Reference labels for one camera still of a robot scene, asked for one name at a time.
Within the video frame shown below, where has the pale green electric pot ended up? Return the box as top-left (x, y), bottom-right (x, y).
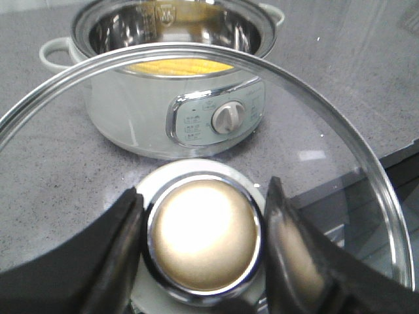
top-left (39, 1), bottom-right (285, 159)

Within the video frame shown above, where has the yellow corn cob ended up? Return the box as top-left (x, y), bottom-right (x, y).
top-left (128, 58), bottom-right (233, 76)

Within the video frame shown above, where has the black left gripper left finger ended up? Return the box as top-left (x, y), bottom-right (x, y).
top-left (1, 188), bottom-right (143, 313)

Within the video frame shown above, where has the glass pot lid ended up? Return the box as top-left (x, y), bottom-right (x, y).
top-left (1, 43), bottom-right (416, 313)

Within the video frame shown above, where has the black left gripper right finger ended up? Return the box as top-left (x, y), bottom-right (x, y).
top-left (265, 177), bottom-right (418, 313)

